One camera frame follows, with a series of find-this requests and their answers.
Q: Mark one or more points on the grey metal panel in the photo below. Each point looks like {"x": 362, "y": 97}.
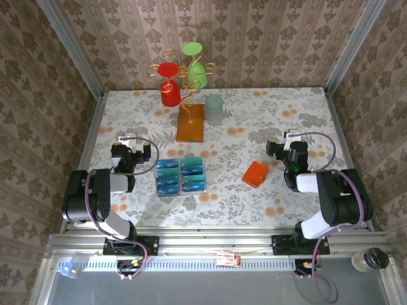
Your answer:
{"x": 206, "y": 290}

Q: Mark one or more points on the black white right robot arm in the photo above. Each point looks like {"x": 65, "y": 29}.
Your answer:
{"x": 343, "y": 197}

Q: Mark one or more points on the small red white box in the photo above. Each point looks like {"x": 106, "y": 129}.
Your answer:
{"x": 227, "y": 260}

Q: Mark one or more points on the orange card holder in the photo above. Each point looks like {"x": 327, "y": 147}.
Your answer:
{"x": 255, "y": 174}

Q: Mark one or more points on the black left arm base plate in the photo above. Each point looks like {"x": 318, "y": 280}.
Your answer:
{"x": 151, "y": 246}

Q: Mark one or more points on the green plastic wine glass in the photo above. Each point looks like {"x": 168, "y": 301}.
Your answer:
{"x": 197, "y": 74}

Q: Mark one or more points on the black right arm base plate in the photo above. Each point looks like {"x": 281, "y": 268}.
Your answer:
{"x": 279, "y": 247}

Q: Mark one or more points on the aluminium table side rail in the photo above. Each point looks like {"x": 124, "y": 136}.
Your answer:
{"x": 349, "y": 159}
{"x": 93, "y": 127}

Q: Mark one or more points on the translucent pale blue cup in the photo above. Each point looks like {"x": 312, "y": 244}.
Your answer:
{"x": 213, "y": 109}

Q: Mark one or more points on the red plastic wine glass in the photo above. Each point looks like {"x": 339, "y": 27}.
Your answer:
{"x": 170, "y": 93}

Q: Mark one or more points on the aluminium frame post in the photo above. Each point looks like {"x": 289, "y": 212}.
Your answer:
{"x": 75, "y": 54}
{"x": 353, "y": 47}

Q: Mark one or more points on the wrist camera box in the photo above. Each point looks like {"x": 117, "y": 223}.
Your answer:
{"x": 287, "y": 141}
{"x": 127, "y": 141}

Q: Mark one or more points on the clear jar black lid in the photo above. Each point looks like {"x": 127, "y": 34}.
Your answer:
{"x": 376, "y": 260}

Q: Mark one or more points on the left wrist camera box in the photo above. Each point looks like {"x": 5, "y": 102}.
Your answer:
{"x": 127, "y": 141}

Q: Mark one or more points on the aluminium frame rail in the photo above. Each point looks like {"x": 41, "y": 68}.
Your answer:
{"x": 216, "y": 244}

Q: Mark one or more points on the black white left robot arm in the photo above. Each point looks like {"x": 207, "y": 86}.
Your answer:
{"x": 73, "y": 197}

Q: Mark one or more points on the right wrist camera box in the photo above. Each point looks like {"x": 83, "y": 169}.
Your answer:
{"x": 287, "y": 141}

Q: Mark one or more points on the yellow power connector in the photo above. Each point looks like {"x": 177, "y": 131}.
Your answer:
{"x": 136, "y": 263}
{"x": 306, "y": 264}

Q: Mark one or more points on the floral patterned tablecloth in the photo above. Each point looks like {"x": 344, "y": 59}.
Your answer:
{"x": 286, "y": 105}

